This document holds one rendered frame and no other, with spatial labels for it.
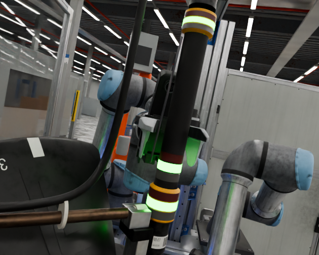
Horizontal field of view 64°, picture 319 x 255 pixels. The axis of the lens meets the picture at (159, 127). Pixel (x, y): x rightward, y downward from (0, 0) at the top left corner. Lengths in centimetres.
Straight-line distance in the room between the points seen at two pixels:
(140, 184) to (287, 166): 41
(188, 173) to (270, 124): 172
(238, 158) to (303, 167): 17
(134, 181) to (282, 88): 192
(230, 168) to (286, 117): 164
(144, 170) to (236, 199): 30
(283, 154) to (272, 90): 156
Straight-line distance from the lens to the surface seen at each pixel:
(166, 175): 35
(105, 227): 40
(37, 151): 41
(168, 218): 36
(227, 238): 77
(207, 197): 229
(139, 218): 34
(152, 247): 38
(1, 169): 38
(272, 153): 80
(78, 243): 38
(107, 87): 89
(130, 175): 62
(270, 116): 233
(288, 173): 81
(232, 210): 78
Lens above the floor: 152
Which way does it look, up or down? 3 degrees down
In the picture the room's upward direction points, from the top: 11 degrees clockwise
